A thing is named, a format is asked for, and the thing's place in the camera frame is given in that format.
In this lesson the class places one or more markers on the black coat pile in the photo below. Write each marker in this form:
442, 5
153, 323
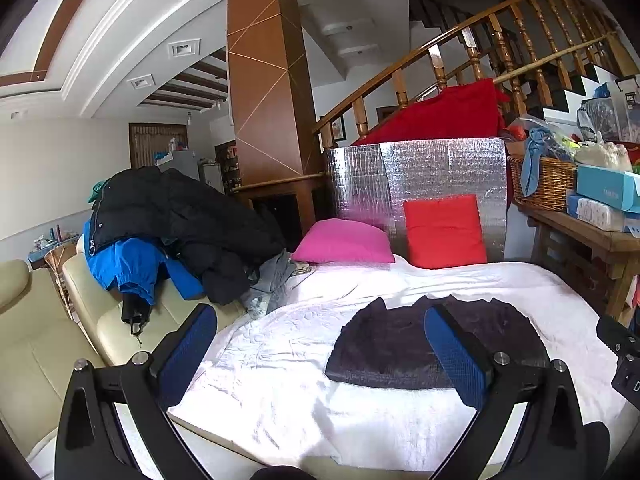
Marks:
218, 240

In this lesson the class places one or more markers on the wicker basket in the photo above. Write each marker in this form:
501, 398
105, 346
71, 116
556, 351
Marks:
556, 180

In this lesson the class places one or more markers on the dark navy quilted jacket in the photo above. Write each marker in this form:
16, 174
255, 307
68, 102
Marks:
387, 348

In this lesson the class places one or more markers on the pink pillow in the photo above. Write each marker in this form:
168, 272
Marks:
344, 241

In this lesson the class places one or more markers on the blue jacket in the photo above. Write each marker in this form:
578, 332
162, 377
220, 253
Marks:
134, 266

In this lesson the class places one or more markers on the red cloth on railing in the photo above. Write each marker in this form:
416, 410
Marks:
469, 111

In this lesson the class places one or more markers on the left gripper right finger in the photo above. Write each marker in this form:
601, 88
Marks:
552, 442

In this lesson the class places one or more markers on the blue cloth in basket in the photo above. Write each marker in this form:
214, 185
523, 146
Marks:
541, 142

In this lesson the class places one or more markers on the red pillow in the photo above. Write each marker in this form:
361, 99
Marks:
444, 232

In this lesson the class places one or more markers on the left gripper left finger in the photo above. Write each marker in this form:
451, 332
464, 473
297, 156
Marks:
91, 443

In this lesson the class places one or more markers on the grey garment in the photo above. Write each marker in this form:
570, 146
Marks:
268, 284

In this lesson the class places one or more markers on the cream leather sofa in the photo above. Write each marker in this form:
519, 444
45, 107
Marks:
40, 341

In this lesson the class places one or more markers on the brown wooden pillar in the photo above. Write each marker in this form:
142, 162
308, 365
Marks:
271, 103

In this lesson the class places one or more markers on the white tissue pack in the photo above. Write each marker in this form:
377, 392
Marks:
596, 214

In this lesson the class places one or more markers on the light blue cardboard box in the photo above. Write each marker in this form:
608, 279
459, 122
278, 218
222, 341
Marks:
618, 189

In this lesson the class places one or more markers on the white bed blanket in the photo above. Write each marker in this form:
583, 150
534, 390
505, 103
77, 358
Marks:
262, 385

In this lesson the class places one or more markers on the wooden side table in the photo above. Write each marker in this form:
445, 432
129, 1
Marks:
602, 267

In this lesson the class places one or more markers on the silver foil insulation board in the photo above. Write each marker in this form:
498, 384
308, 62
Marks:
370, 183

